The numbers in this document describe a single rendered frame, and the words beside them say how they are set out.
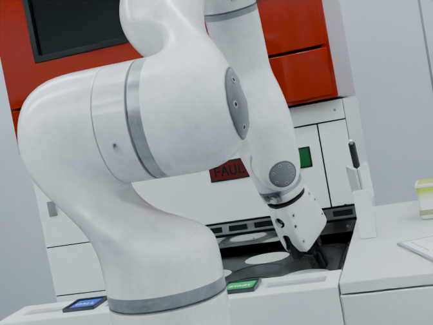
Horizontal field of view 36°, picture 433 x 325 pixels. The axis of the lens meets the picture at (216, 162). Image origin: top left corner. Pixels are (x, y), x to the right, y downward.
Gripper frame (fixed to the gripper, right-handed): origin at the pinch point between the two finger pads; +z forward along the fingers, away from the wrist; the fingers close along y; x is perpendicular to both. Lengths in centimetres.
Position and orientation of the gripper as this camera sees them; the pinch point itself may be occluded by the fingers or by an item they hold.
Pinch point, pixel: (317, 258)
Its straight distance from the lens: 130.6
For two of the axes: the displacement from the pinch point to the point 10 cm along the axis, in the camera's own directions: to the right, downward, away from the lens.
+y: 5.2, -5.6, 6.5
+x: -7.3, 1.0, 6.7
